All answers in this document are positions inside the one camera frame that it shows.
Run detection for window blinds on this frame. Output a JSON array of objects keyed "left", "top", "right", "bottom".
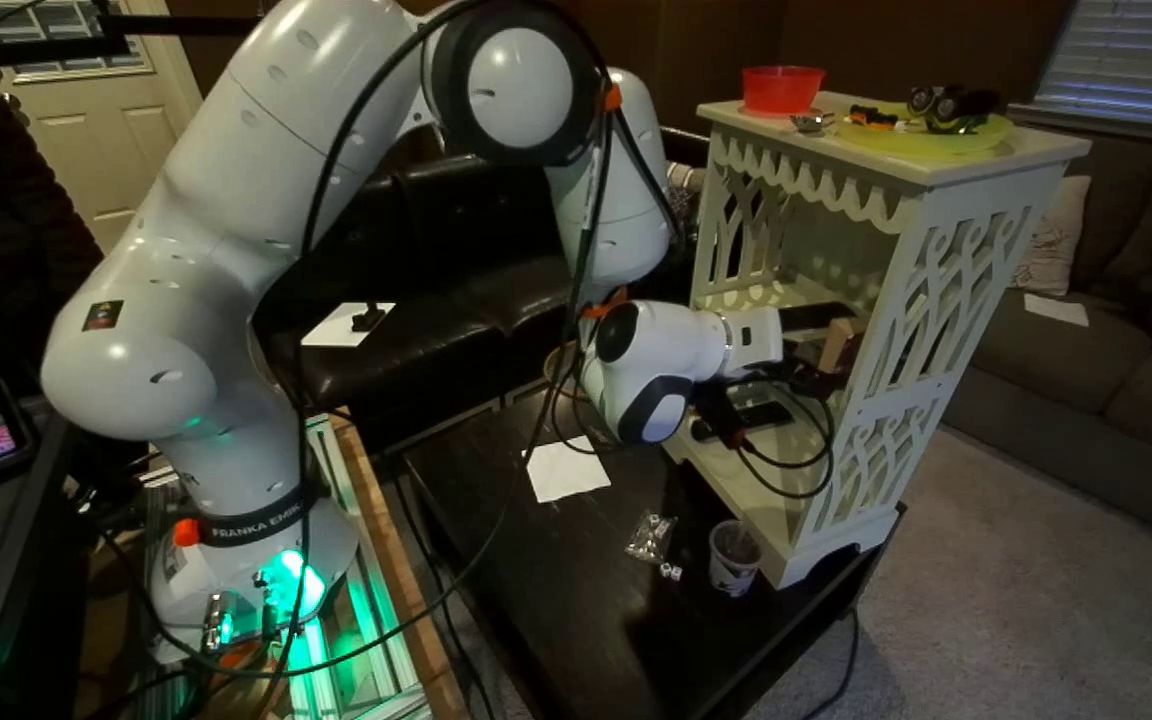
[{"left": 1029, "top": 0, "right": 1152, "bottom": 138}]

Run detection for black floor cable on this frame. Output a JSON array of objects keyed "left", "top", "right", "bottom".
[{"left": 797, "top": 604, "right": 869, "bottom": 720}]

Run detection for black leather couch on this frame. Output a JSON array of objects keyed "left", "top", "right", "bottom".
[{"left": 250, "top": 122, "right": 716, "bottom": 461}]

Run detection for white panel door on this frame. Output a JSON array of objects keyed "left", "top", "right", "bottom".
[{"left": 0, "top": 0, "right": 210, "bottom": 256}]

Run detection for black boom bar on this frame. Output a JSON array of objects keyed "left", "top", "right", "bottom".
[{"left": 0, "top": 9, "right": 234, "bottom": 74}]

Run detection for small orange object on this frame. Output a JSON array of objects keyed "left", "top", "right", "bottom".
[{"left": 843, "top": 101, "right": 904, "bottom": 134}]

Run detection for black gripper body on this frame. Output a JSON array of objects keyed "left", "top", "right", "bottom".
[{"left": 770, "top": 323, "right": 832, "bottom": 402}]

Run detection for black toy goggles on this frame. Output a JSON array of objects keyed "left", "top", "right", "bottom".
[{"left": 904, "top": 82, "right": 1007, "bottom": 141}]

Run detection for white lattice shelf unit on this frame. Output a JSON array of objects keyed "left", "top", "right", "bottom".
[{"left": 658, "top": 93, "right": 1096, "bottom": 592}]

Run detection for long black remote control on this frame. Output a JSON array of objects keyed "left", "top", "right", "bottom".
[{"left": 688, "top": 393, "right": 799, "bottom": 444}]

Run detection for grey fabric couch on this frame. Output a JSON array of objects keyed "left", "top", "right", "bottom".
[{"left": 941, "top": 134, "right": 1152, "bottom": 558}]

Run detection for small dark cup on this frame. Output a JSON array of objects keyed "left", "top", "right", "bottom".
[{"left": 703, "top": 515, "right": 770, "bottom": 600}]

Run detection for yellow green mat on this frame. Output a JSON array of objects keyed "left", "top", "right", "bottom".
[{"left": 828, "top": 101, "right": 1026, "bottom": 155}]

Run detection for red bowl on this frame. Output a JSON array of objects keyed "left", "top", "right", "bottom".
[{"left": 738, "top": 59, "right": 828, "bottom": 122}]

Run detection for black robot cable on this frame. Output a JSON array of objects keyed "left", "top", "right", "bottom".
[{"left": 254, "top": 0, "right": 843, "bottom": 684}]

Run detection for white square paper sheet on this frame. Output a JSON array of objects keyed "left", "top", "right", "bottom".
[{"left": 518, "top": 431, "right": 615, "bottom": 509}]

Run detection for white cushion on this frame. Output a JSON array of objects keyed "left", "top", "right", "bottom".
[{"left": 1014, "top": 174, "right": 1096, "bottom": 300}]

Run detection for small clear plastic packet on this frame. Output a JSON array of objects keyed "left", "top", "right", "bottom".
[{"left": 620, "top": 509, "right": 688, "bottom": 583}]

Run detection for white paper with black object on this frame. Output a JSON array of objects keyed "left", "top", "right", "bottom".
[{"left": 296, "top": 298, "right": 399, "bottom": 357}]

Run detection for small white paper note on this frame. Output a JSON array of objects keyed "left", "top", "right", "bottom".
[{"left": 1022, "top": 288, "right": 1096, "bottom": 334}]

